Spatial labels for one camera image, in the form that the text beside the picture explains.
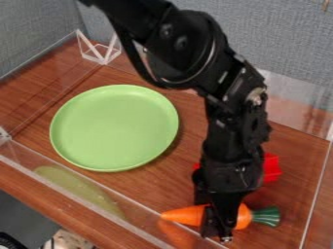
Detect green plastic plate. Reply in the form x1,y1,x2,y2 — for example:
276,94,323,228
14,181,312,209
50,85,180,172

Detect clear acrylic enclosure wall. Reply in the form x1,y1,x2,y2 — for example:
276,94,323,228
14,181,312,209
0,35,333,249

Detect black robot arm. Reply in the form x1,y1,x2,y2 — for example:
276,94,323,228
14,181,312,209
78,0,271,242

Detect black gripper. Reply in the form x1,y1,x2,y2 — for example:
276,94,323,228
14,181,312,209
192,152,265,243

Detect red toy pepper block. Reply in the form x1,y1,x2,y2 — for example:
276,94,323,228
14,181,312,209
193,153,283,188

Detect clear acrylic corner bracket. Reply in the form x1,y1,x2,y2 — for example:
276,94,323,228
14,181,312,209
75,29,122,65

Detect orange toy carrot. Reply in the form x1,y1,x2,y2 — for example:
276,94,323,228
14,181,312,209
161,203,281,230

